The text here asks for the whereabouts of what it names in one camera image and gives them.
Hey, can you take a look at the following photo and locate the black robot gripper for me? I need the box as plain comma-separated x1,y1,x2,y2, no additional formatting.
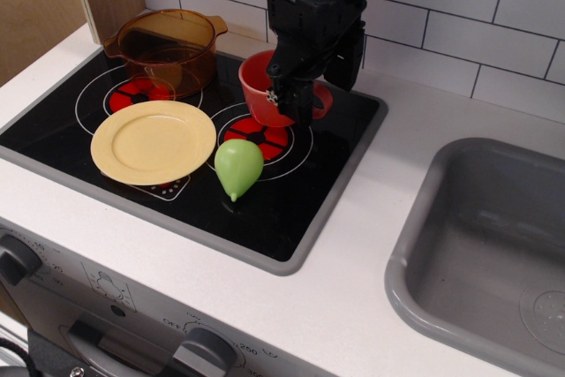
267,0,367,125

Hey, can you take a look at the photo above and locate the red plastic cup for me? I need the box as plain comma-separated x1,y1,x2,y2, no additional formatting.
238,49,334,127

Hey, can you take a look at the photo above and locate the yellow plastic plate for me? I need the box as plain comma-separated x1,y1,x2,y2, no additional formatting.
90,101,216,185

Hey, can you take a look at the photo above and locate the black toy stovetop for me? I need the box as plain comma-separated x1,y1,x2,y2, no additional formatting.
1,53,388,275

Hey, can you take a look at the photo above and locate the green plastic pear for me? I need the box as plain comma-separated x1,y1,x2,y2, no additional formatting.
215,139,264,202

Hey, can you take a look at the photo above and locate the amber transparent pot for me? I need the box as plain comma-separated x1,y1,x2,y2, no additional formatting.
103,9,228,99

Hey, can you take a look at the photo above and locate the grey plastic sink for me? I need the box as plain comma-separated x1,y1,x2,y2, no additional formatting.
385,138,564,376

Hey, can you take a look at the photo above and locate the grey right oven knob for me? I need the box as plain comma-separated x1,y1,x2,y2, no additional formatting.
173,328,237,377

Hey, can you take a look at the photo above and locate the grey oven knob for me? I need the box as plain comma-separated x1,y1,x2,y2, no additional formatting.
1,234,41,286
173,328,237,377

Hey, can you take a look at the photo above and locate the grey oven front panel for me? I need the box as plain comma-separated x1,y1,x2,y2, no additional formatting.
1,220,327,376

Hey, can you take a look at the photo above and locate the grey left oven knob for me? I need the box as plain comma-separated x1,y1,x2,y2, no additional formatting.
1,234,41,286

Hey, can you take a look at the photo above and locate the grey oven door handle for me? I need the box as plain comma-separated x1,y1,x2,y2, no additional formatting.
65,321,175,376

